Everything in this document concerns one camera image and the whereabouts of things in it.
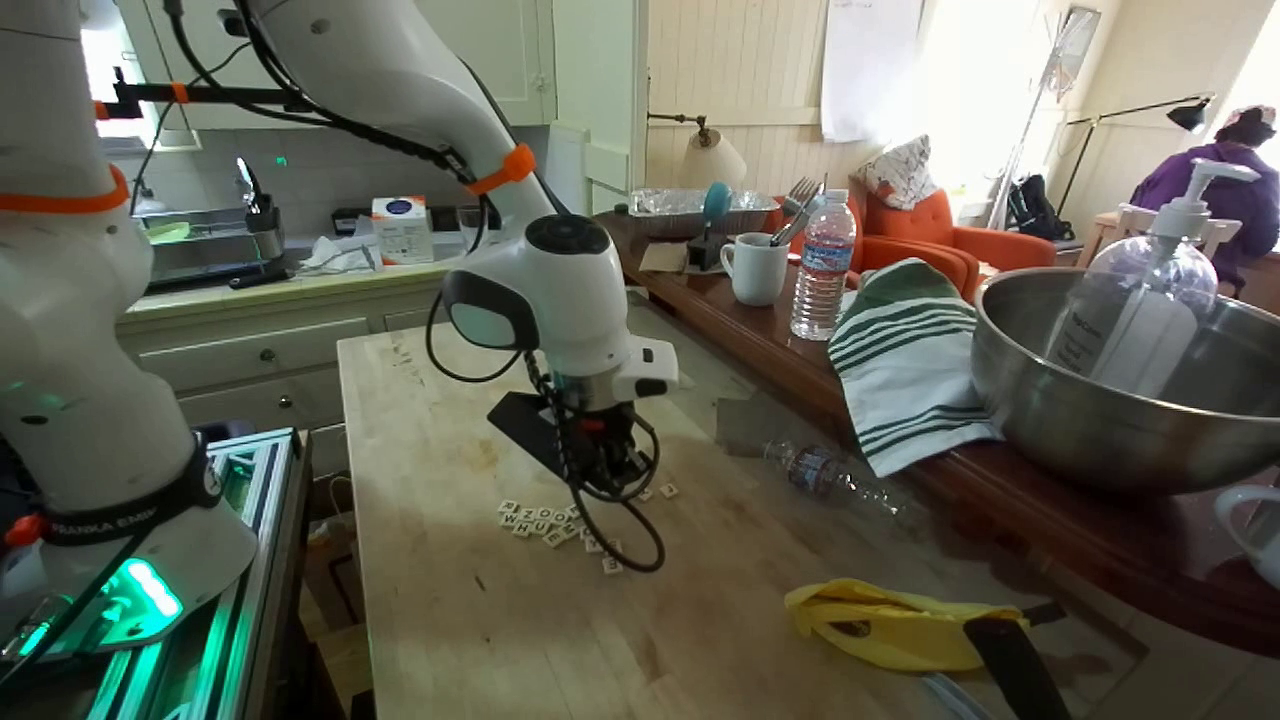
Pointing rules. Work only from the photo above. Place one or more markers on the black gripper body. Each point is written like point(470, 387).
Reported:
point(603, 443)

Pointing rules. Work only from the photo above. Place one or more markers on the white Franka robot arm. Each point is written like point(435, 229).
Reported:
point(83, 334)

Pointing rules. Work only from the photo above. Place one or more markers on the small white letter tile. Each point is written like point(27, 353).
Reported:
point(614, 566)
point(504, 509)
point(665, 490)
point(552, 532)

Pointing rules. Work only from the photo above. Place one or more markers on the brown cardboard sheet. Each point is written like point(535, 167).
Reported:
point(660, 259)

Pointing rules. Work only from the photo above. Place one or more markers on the black block base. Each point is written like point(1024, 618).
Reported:
point(705, 252)

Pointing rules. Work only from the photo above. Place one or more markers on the white ceramic mug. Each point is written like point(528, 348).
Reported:
point(754, 269)

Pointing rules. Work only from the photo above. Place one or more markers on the clear plastic water bottle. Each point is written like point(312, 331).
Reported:
point(821, 280)

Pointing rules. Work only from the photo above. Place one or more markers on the metal spoon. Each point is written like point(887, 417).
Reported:
point(787, 221)

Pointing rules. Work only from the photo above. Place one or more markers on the white tub with blue print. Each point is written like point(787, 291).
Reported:
point(403, 229)

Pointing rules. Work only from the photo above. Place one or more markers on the green striped white towel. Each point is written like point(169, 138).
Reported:
point(907, 373)

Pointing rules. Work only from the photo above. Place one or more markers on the yellow plastic object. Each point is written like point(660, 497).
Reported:
point(892, 627)

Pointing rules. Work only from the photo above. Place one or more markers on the white shade table lamp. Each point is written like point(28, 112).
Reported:
point(713, 156)

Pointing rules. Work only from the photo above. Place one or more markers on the metal kitchen utensil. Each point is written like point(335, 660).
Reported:
point(807, 197)

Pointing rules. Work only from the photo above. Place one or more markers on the cream cabinet with drawers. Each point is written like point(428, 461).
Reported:
point(265, 353)

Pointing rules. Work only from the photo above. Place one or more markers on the orange armchair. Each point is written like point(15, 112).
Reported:
point(933, 235)

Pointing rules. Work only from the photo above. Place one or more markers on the black kitchen faucet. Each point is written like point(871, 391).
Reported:
point(257, 201)

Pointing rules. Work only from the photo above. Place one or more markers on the brown wooden counter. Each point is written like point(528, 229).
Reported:
point(1064, 532)

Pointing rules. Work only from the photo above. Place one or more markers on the large steel mixing bowl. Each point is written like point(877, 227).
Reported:
point(1064, 414)

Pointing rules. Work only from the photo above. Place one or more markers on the black bag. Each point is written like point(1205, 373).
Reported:
point(1037, 208)

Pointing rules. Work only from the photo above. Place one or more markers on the black boom rod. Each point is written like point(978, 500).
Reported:
point(200, 98)

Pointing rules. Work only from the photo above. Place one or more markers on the clear pump sanitizer bottle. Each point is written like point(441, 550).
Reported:
point(1145, 305)

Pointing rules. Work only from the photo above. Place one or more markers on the black floor lamp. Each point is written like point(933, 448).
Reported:
point(1132, 112)

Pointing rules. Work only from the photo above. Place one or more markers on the person in purple top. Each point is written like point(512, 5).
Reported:
point(1220, 184)

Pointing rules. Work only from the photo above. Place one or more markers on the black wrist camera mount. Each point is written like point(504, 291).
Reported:
point(524, 427)

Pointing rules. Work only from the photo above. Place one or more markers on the aluminium rail frame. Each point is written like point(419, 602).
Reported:
point(200, 641)

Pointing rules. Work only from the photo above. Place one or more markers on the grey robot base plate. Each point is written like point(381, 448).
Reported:
point(175, 566)

